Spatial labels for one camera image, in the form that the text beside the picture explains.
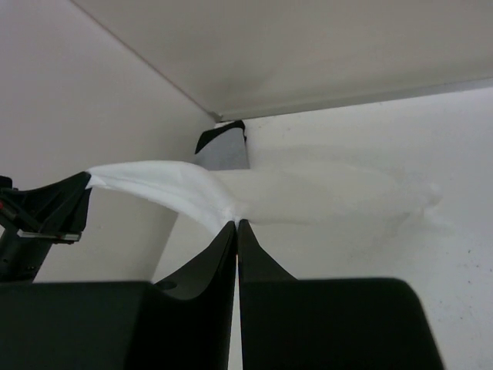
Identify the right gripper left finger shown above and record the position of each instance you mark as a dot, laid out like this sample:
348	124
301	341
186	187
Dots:
181	322

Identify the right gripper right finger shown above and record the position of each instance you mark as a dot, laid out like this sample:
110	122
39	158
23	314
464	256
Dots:
354	323

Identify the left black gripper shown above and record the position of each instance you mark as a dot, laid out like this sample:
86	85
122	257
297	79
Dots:
57	211

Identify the white tank top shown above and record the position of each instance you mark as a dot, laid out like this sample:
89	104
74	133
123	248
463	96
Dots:
309	193

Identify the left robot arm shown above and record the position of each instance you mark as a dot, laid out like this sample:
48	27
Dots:
22	257

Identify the folded grey tank top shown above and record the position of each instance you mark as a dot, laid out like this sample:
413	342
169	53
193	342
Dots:
227	151

